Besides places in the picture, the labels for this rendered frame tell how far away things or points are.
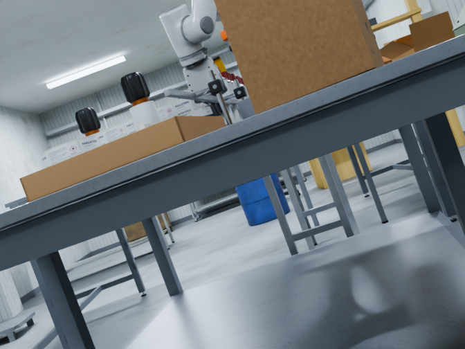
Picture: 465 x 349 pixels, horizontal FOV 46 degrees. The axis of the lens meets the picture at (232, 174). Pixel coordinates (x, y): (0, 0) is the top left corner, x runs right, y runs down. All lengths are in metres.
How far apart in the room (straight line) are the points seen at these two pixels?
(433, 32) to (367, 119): 2.75
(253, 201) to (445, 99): 5.38
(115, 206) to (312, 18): 0.50
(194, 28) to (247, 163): 0.83
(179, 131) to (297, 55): 0.37
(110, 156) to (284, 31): 0.44
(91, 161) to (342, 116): 0.36
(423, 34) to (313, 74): 2.43
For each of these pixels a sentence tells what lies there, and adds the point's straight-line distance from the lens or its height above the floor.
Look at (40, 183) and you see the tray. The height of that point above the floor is 0.85.
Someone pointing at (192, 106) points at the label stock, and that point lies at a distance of 2.10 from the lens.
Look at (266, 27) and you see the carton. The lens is 1.07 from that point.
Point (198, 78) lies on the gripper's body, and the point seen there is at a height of 1.04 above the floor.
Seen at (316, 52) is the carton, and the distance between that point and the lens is 1.05.
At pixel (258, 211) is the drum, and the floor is 0.14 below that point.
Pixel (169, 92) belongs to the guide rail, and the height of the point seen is 0.95.
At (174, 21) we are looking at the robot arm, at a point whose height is 1.20.
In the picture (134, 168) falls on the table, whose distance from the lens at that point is 0.76.
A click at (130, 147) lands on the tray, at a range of 0.79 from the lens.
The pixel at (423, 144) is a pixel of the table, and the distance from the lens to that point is 3.36.
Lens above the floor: 0.79
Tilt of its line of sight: 2 degrees down
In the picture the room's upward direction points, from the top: 20 degrees counter-clockwise
